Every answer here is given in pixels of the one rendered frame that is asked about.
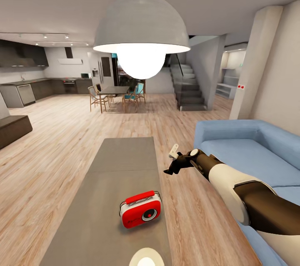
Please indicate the fixed window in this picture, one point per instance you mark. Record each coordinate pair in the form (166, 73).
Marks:
(126, 80)

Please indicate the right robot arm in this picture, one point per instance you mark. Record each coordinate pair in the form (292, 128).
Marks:
(251, 201)

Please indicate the fridge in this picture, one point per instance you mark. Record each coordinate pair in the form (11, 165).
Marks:
(103, 69)

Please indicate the oven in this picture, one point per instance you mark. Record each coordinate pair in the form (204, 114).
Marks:
(70, 85)

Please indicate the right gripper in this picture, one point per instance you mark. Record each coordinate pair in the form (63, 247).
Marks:
(176, 165)

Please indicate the range hood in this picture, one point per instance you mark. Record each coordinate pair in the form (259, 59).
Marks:
(69, 59)

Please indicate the radio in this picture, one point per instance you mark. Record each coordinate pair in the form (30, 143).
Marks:
(139, 209)

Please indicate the stairs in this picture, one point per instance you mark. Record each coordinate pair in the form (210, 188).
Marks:
(186, 90)

